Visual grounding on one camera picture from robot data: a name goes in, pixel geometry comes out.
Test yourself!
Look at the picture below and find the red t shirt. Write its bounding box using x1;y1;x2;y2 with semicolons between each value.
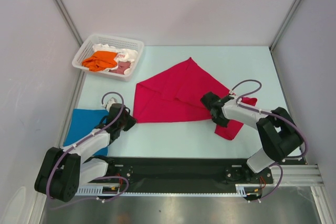
133;56;258;141

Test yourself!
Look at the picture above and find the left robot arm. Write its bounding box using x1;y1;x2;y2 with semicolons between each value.
34;103;137;202

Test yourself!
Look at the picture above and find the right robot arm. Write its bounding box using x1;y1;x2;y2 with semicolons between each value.
201;92;305;183

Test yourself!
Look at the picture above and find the folded blue t shirt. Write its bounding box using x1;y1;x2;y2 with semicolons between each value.
62;109;109;156

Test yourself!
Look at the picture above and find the maroon t shirt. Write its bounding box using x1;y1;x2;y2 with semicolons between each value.
109;61;132;75

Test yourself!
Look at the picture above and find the white t shirt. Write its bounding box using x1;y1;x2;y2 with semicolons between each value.
92;44;138;72

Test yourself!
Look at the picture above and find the orange t shirt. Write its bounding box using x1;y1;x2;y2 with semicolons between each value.
82;51;118;72

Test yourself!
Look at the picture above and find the white plastic basket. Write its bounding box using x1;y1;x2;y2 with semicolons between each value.
72;34;144;81

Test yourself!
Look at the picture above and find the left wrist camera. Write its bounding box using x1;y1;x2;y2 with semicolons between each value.
102;97;117;112

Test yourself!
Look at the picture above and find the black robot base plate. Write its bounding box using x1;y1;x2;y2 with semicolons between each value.
94;157;274;188

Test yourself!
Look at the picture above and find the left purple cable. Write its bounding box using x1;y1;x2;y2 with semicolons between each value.
46;91;129;210

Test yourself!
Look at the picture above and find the white slotted cable duct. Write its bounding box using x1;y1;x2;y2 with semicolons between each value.
76;183;261;197

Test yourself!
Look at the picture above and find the right aluminium frame post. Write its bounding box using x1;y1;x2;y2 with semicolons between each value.
269;0;303;53

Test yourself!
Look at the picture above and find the aluminium frame post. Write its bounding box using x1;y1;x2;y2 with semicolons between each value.
53;0;83;47
269;0;303;53

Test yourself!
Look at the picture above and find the left aluminium frame post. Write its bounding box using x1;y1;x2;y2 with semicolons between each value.
53;0;83;47

